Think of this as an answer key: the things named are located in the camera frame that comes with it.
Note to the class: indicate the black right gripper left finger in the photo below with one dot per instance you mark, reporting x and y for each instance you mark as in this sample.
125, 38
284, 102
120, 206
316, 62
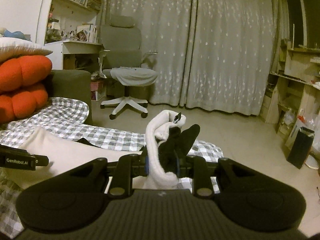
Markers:
116, 178

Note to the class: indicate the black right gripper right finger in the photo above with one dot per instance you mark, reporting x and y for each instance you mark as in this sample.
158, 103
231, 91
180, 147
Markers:
200, 171

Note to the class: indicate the black and white raglan shirt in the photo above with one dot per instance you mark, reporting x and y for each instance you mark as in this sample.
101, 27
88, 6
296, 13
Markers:
165, 142

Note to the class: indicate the lower red puffy cushion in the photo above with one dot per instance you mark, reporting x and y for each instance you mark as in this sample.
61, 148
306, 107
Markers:
23, 102

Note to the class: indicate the red puffy cushion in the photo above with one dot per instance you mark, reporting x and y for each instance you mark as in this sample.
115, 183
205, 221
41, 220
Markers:
24, 71
23, 102

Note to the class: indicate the grey checkered quilt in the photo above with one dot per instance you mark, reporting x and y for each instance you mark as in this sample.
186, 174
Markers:
63, 118

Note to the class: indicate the upper red puffy cushion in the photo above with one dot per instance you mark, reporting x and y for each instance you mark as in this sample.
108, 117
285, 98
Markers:
24, 71

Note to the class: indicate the dark grey sofa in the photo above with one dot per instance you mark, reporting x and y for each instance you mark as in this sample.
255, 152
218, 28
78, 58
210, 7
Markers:
73, 84

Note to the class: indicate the grey office chair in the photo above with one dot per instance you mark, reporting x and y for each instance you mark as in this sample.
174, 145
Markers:
121, 60

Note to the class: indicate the black floor bin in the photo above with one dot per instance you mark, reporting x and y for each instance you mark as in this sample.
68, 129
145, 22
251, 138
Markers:
301, 147

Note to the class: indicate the white striped pillow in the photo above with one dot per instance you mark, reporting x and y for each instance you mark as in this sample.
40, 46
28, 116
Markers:
15, 47

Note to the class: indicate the white cardboard box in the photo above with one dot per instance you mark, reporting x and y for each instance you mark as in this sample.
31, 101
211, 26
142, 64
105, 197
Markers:
291, 139

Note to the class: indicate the white desk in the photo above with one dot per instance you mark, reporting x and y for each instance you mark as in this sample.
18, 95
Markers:
64, 52

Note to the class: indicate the wooden shelf unit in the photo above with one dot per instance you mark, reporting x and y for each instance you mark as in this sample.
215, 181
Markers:
292, 90

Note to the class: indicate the blue plush toy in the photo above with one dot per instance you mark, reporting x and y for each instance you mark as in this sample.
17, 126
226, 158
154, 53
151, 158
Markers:
16, 34

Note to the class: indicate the grey star curtain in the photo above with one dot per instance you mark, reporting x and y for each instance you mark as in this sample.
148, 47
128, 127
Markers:
211, 54

